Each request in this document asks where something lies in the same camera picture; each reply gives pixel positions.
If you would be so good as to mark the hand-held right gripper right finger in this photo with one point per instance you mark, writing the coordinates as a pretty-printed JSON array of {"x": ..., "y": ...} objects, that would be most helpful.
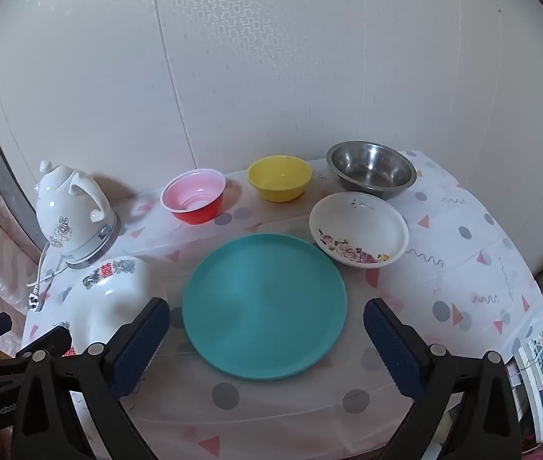
[{"x": 392, "y": 349}]

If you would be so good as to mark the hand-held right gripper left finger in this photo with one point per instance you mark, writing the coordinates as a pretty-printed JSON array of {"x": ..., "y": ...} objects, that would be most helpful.
[{"x": 138, "y": 349}]

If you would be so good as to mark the white bowl with red print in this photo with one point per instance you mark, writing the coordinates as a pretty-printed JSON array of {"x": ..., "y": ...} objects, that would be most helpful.
[{"x": 108, "y": 297}]

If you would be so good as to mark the white floral plate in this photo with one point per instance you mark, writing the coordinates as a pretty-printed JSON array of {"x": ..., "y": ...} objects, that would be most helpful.
[{"x": 355, "y": 227}]

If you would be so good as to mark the teal round plate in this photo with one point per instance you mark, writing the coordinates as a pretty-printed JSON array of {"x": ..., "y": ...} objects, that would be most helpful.
[{"x": 264, "y": 304}]

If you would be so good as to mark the pink and red plastic bowl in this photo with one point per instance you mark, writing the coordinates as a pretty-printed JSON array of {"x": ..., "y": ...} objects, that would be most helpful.
[{"x": 193, "y": 196}]

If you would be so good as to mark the stainless steel bowl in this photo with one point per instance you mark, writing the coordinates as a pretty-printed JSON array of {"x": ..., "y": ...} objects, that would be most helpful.
[{"x": 372, "y": 170}]

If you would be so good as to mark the yellow plastic bowl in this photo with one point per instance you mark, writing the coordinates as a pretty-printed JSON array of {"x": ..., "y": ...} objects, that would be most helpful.
[{"x": 278, "y": 177}]

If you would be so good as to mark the steel kettle base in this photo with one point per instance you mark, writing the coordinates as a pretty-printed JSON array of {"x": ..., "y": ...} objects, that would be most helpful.
[{"x": 94, "y": 255}]

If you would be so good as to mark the white patterned tablecloth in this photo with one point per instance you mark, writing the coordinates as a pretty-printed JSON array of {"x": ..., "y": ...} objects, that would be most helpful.
[{"x": 443, "y": 258}]

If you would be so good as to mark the white ceramic electric kettle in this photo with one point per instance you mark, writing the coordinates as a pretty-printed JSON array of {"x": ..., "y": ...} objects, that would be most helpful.
[{"x": 67, "y": 211}]

